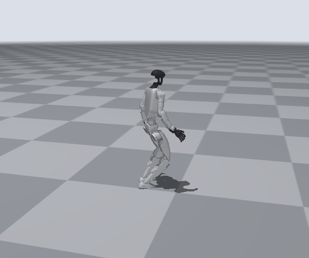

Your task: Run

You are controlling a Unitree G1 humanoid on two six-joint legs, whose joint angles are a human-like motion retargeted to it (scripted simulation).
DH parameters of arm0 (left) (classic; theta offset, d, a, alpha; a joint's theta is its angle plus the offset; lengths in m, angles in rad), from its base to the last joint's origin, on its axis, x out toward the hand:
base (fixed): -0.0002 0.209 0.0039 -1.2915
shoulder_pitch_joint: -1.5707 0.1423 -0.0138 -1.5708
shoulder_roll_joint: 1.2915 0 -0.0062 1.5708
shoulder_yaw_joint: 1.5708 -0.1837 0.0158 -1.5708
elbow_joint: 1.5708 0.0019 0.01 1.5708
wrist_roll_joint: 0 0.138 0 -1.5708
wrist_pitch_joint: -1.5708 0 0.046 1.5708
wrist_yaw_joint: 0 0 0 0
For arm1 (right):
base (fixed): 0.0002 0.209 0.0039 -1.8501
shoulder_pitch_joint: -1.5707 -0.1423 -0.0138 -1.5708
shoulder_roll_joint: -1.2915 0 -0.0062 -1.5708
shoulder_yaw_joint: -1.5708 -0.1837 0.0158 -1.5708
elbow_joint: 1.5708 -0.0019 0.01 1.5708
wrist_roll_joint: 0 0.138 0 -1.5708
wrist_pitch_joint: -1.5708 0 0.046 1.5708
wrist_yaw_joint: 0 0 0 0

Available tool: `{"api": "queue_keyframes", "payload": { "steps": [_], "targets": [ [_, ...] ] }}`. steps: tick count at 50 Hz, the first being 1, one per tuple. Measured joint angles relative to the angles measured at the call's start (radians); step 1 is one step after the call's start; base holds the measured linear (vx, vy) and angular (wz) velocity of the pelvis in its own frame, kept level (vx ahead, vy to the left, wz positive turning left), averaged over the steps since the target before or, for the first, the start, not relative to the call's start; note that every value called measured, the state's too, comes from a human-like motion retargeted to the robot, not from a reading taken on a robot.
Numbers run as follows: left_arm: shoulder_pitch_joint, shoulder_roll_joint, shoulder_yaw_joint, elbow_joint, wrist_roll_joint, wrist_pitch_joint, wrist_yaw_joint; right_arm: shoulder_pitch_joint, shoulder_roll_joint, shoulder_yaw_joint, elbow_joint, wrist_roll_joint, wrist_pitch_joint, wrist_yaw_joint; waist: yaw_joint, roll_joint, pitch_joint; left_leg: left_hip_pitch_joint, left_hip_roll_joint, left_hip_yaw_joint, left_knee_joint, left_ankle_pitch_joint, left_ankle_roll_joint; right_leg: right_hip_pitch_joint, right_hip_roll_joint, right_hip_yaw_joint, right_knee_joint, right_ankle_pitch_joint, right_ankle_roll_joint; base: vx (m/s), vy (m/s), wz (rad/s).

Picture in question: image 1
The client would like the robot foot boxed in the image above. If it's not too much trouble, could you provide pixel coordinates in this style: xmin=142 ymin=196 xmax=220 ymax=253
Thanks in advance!
xmin=138 ymin=181 xmax=156 ymax=189
xmin=139 ymin=176 xmax=156 ymax=182

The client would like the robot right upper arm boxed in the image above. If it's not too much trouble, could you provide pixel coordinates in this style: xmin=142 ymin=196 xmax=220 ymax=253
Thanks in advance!
xmin=156 ymin=90 xmax=165 ymax=117

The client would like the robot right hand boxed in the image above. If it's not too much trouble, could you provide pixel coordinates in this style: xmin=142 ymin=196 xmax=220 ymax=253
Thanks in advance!
xmin=169 ymin=128 xmax=186 ymax=142

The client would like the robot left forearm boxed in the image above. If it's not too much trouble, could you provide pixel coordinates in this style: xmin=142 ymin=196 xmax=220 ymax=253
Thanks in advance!
xmin=140 ymin=108 xmax=147 ymax=122

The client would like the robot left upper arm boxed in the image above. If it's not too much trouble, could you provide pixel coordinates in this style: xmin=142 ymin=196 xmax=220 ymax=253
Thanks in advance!
xmin=139 ymin=88 xmax=147 ymax=110

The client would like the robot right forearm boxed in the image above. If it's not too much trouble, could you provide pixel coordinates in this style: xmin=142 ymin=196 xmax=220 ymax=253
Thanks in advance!
xmin=161 ymin=111 xmax=175 ymax=131

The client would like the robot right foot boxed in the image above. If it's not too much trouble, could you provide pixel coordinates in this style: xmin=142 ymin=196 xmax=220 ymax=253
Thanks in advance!
xmin=138 ymin=181 xmax=156 ymax=189

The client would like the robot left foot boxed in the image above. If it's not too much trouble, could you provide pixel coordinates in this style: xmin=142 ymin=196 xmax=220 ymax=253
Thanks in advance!
xmin=139 ymin=176 xmax=156 ymax=182

